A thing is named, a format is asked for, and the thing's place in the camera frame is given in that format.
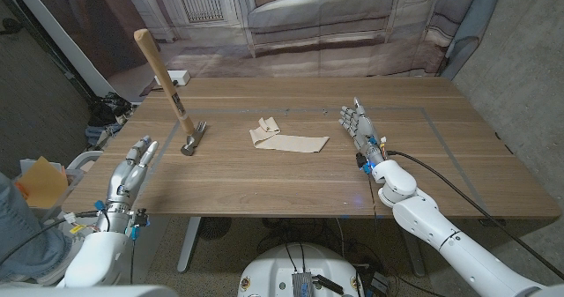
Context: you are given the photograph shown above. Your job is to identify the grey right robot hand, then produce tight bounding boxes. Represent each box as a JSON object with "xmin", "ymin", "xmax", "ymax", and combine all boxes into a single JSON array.
[{"xmin": 338, "ymin": 96, "xmax": 385, "ymax": 166}]

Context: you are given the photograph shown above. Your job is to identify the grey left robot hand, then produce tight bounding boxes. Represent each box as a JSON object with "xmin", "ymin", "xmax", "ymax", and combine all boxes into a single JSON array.
[{"xmin": 104, "ymin": 135, "xmax": 160, "ymax": 217}]

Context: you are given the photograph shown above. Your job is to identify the beige elastic arm wrap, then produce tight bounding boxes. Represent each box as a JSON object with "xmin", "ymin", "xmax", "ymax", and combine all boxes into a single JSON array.
[{"xmin": 249, "ymin": 115, "xmax": 330, "ymax": 154}]

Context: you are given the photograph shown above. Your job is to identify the wooden handle claw hammer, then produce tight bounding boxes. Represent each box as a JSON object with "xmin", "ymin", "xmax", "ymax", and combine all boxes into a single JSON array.
[{"xmin": 133, "ymin": 28, "xmax": 208, "ymax": 157}]

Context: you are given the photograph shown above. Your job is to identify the dark pile of floor clutter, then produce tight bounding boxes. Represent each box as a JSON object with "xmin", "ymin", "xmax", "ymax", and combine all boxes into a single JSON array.
[{"xmin": 85, "ymin": 92, "xmax": 136, "ymax": 147}]

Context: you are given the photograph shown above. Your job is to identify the yellow paper envelope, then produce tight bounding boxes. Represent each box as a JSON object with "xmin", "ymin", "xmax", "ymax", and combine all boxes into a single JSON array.
[{"xmin": 16, "ymin": 156, "xmax": 70, "ymax": 209}]

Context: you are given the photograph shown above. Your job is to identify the white table leg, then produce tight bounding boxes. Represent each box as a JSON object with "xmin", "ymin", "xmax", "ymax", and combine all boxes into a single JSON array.
[
  {"xmin": 398, "ymin": 226, "xmax": 427, "ymax": 278},
  {"xmin": 176, "ymin": 217, "xmax": 202, "ymax": 274}
]

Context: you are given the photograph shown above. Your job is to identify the printed living room backdrop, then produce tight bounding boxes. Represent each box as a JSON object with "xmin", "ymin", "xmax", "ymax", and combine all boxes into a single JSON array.
[{"xmin": 21, "ymin": 0, "xmax": 486, "ymax": 100}]

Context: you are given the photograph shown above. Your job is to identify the white power strip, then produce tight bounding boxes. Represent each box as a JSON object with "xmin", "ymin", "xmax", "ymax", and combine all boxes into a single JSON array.
[{"xmin": 153, "ymin": 70, "xmax": 192, "ymax": 87}]

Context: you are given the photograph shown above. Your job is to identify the person in blue jeans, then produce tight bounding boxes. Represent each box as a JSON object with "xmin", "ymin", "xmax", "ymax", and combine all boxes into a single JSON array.
[{"xmin": 0, "ymin": 171, "xmax": 74, "ymax": 285}]

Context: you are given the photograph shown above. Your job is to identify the white slanted board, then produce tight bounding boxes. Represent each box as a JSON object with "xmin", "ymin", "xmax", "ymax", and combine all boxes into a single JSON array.
[{"xmin": 6, "ymin": 0, "xmax": 118, "ymax": 98}]

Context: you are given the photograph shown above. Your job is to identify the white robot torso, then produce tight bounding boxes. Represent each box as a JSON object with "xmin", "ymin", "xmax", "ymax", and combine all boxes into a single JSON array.
[{"xmin": 236, "ymin": 242, "xmax": 366, "ymax": 297}]

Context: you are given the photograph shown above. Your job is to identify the grey-blue rolled backdrop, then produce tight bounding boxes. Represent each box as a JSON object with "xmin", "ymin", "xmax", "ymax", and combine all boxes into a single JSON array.
[{"xmin": 440, "ymin": 0, "xmax": 507, "ymax": 80}]

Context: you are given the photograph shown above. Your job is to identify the grey finned electronics box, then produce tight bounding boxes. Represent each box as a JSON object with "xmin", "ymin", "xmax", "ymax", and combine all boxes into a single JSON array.
[{"xmin": 292, "ymin": 271, "xmax": 314, "ymax": 297}]

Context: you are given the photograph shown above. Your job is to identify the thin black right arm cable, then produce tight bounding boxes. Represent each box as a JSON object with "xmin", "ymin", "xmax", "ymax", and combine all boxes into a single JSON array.
[{"xmin": 367, "ymin": 173, "xmax": 378, "ymax": 217}]

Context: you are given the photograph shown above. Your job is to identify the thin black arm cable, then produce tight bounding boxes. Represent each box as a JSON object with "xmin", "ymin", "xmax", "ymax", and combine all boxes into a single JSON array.
[
  {"xmin": 129, "ymin": 237, "xmax": 136, "ymax": 286},
  {"xmin": 367, "ymin": 173, "xmax": 378, "ymax": 217}
]

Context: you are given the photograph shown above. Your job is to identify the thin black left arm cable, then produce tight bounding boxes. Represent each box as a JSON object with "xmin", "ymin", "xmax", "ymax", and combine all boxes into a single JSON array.
[{"xmin": 129, "ymin": 237, "xmax": 136, "ymax": 286}]

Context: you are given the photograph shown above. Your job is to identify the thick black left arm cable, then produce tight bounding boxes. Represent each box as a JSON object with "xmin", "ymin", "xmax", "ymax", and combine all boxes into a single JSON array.
[{"xmin": 0, "ymin": 210, "xmax": 99, "ymax": 266}]

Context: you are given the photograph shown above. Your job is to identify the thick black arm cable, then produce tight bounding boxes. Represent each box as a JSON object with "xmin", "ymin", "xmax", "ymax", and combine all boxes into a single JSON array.
[
  {"xmin": 0, "ymin": 210, "xmax": 99, "ymax": 266},
  {"xmin": 386, "ymin": 150, "xmax": 564, "ymax": 281}
]

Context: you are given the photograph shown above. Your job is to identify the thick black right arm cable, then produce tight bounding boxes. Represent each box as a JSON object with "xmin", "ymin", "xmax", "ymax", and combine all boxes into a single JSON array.
[{"xmin": 386, "ymin": 150, "xmax": 564, "ymax": 281}]

